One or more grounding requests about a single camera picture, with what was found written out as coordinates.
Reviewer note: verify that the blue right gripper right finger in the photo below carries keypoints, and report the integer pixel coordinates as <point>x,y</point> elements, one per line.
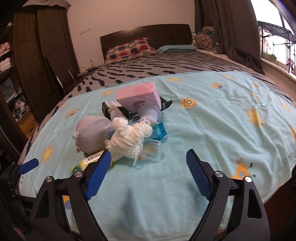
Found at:
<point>199,174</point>

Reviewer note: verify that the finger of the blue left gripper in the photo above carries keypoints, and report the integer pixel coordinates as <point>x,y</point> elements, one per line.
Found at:
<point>28,166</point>

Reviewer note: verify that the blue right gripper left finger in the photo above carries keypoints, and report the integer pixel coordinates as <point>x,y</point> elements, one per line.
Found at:
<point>95,173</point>

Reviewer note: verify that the yellow bottle white cap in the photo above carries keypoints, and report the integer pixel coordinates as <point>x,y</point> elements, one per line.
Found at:
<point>85,162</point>

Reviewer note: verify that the white yarn ball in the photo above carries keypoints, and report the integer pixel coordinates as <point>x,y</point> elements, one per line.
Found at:
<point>127,140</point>

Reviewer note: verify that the clear plastic small box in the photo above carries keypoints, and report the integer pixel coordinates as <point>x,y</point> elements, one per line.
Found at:
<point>151,151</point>

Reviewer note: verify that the grey plush toy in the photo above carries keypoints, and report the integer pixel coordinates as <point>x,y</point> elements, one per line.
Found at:
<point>92,132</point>

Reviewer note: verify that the blue snack packet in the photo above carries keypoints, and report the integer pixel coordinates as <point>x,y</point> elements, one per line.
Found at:
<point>159,132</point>

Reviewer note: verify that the dark green black box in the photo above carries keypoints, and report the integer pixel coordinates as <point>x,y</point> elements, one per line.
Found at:
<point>109,106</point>

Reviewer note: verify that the light blue cartoon sheet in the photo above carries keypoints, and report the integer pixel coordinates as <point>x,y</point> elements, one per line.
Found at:
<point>232,120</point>

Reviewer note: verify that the white plastic cup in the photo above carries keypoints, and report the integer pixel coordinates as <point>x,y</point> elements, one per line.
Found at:
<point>150,112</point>

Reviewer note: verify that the pink cardboard box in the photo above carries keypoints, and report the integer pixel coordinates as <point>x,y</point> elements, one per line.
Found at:
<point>134,97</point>

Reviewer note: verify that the dark wooden wardrobe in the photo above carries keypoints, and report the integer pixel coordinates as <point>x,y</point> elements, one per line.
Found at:
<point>43,55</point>

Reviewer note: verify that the plaid red blue pillow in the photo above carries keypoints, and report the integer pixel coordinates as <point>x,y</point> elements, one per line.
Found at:
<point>128,51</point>

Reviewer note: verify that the teal flat pillow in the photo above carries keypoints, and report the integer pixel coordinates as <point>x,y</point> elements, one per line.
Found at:
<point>176,48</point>

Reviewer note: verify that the brown patterned cushion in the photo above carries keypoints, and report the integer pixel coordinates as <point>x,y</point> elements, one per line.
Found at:
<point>206,39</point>

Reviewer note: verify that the dark wooden headboard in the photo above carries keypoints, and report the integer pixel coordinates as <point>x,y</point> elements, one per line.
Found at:
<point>158,36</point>

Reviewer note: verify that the dark brown curtain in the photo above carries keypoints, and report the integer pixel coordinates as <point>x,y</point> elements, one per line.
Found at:
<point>236,29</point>

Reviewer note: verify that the black metal window rack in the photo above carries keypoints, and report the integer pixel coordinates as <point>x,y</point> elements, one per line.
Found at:
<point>277,46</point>

